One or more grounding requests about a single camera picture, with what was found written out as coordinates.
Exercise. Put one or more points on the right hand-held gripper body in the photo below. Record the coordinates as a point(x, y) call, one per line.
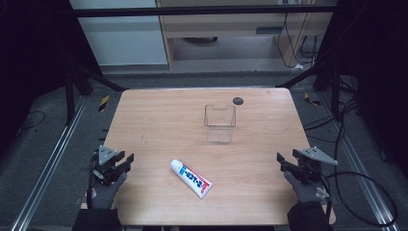
point(309, 162)

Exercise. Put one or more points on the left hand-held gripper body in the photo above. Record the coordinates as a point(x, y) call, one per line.
point(107, 155)

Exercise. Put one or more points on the white toothpaste tube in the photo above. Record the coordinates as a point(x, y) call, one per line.
point(191, 178)

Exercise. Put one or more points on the clear plastic container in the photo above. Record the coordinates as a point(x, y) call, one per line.
point(220, 123)

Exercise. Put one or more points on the person's right hand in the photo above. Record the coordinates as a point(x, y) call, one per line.
point(304, 191)

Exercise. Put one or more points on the yellow black floor tape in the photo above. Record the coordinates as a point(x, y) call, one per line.
point(103, 103)
point(311, 100)

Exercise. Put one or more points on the black metal stand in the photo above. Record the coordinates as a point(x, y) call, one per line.
point(69, 96)
point(335, 93)

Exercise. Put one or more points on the black round table grommet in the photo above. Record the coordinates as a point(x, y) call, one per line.
point(238, 101)

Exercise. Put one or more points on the white plug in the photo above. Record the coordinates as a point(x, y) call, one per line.
point(299, 66)

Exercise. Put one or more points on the white cabinet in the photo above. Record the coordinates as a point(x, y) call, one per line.
point(123, 35)

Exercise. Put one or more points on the light wooden desk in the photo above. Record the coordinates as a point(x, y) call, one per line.
point(224, 25)

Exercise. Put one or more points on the aluminium floor rail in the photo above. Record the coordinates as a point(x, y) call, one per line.
point(45, 170)
point(362, 179)

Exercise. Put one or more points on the black horizontal frame bar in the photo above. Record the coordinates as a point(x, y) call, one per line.
point(192, 12)

